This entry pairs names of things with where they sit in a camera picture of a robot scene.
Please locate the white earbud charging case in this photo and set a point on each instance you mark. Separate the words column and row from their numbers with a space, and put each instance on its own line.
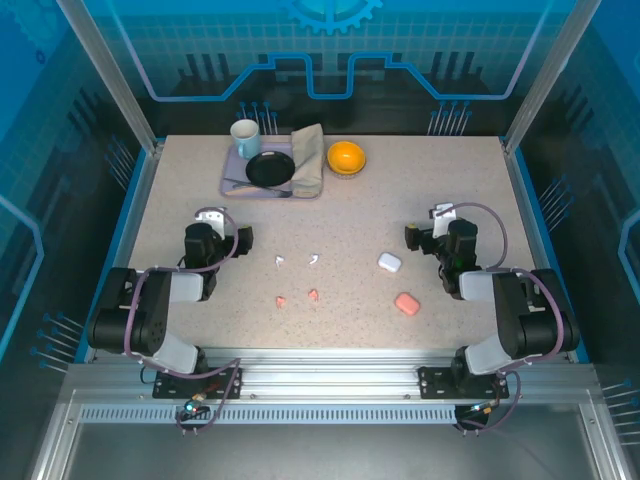
column 390, row 262

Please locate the pink earbud charging case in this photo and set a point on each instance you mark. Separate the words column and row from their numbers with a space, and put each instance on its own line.
column 407, row 304

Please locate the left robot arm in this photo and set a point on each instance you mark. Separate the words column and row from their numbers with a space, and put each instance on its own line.
column 150, row 310

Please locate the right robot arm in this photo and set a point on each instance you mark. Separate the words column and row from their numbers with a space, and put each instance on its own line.
column 525, row 310

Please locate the metal knife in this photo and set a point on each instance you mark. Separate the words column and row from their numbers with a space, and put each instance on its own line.
column 240, row 190

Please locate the lavender tray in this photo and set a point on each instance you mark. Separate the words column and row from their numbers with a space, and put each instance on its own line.
column 235, row 175

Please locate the black plate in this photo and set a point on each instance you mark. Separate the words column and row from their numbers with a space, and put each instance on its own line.
column 270, row 170

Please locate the blue table edge strip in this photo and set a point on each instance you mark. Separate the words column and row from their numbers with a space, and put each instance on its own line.
column 540, row 225
column 125, row 225

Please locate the light blue mug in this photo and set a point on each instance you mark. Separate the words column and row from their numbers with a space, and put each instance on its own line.
column 247, row 142

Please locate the beige folded cloth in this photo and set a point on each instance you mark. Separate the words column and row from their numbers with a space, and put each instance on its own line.
column 307, row 160

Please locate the orange bowl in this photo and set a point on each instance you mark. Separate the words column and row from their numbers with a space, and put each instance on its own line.
column 345, row 156

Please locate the small connector board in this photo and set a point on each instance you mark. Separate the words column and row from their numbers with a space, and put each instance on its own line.
column 192, row 407
column 482, row 409

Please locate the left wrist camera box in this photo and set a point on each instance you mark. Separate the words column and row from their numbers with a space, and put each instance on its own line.
column 212, row 218

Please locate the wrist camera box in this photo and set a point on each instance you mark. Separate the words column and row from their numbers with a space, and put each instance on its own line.
column 212, row 218
column 444, row 220

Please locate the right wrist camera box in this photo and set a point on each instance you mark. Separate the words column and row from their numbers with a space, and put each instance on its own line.
column 444, row 220

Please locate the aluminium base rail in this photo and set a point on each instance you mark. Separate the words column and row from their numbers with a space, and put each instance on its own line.
column 325, row 370

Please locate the aluminium frame post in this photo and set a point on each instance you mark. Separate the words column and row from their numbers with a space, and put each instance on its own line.
column 116, row 80
column 542, row 80

